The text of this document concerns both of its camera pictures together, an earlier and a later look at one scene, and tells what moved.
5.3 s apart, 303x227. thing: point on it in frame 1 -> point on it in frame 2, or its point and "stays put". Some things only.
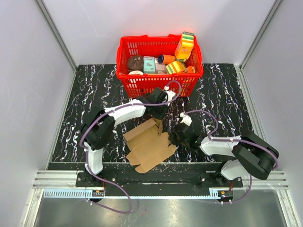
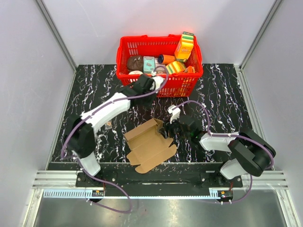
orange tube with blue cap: x=165 y=59 stays put
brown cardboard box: x=147 y=145 stays put
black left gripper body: x=160 y=111 -> x=149 y=100
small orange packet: x=190 y=69 stays put
